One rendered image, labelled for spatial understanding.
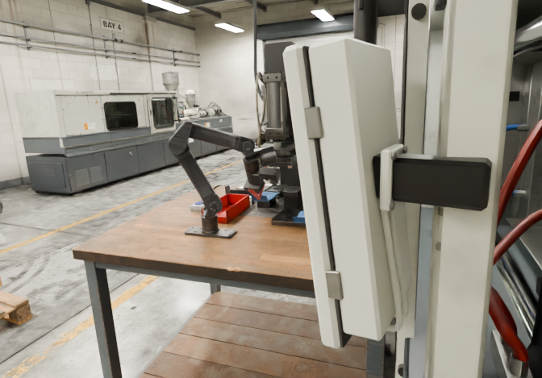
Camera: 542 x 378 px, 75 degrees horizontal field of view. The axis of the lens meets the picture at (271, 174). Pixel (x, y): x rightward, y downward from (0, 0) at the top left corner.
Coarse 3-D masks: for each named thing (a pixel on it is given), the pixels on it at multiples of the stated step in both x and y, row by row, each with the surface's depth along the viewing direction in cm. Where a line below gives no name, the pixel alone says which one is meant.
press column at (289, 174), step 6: (294, 150) 182; (282, 168) 187; (288, 168) 186; (294, 168) 185; (282, 174) 187; (288, 174) 186; (294, 174) 185; (282, 180) 188; (288, 180) 187; (294, 180) 186; (294, 186) 187; (300, 186) 186
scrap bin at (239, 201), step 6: (222, 198) 167; (228, 198) 172; (234, 198) 171; (240, 198) 170; (246, 198) 165; (228, 204) 173; (234, 204) 172; (240, 204) 159; (246, 204) 165; (222, 210) 163; (228, 210) 147; (234, 210) 152; (240, 210) 159; (222, 216) 155; (228, 216) 147; (234, 216) 153; (222, 222) 147; (228, 222) 147
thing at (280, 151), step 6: (276, 144) 161; (282, 144) 181; (288, 144) 181; (294, 144) 176; (276, 150) 157; (282, 150) 156; (288, 150) 165; (282, 156) 160; (288, 156) 161; (294, 156) 163; (258, 162) 162; (282, 162) 158; (288, 162) 158; (294, 162) 163
